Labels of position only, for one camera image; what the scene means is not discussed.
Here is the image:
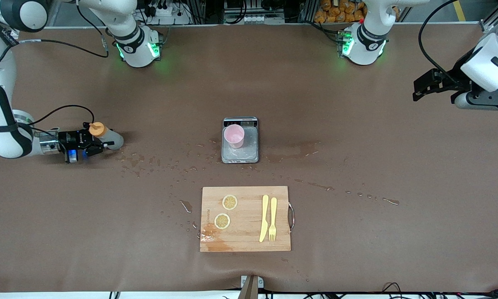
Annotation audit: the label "yellow plastic fork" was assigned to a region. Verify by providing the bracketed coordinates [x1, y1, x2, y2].
[269, 197, 278, 242]

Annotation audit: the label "black looped floor cable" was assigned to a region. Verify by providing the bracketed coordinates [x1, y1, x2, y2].
[382, 282, 404, 297]

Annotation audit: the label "yellow plastic knife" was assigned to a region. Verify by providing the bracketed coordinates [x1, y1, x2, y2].
[259, 194, 269, 243]

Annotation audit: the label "silver digital kitchen scale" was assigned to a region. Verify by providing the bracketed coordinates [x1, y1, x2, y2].
[222, 117, 259, 164]

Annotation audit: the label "aluminium frame rail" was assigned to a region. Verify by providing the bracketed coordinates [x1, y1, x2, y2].
[479, 0, 498, 32]

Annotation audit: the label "orange snack packets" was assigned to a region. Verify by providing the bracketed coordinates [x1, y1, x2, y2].
[314, 0, 368, 24]

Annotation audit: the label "metal table edge bracket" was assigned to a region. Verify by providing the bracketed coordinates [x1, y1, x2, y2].
[237, 275, 264, 299]

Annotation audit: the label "wooden cutting board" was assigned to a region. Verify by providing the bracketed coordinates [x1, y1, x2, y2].
[200, 186, 295, 252]

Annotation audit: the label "clear sauce bottle orange cap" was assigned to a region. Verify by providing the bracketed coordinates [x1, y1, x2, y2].
[88, 121, 125, 151]

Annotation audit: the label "pink plastic cup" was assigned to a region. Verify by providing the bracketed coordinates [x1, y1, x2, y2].
[225, 124, 245, 149]

